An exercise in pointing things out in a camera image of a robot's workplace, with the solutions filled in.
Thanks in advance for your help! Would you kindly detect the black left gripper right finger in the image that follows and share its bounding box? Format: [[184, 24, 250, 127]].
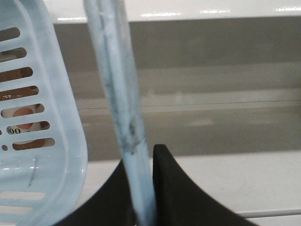
[[153, 144, 254, 226]]

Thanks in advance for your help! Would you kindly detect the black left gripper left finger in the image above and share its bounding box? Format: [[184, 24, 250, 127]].
[[54, 160, 137, 226]]

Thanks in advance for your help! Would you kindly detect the light blue plastic basket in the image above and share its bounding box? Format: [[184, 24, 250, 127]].
[[0, 0, 157, 226]]

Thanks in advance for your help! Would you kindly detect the white supermarket shelving unit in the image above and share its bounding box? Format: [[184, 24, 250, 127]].
[[54, 0, 301, 226]]

